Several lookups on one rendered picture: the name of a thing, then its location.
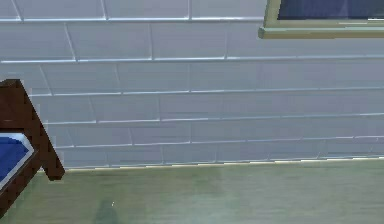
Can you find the olive framed window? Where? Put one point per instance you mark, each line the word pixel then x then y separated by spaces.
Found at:
pixel 320 32

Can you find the dark brown wooden bed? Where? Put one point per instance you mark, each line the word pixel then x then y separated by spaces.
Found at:
pixel 20 113

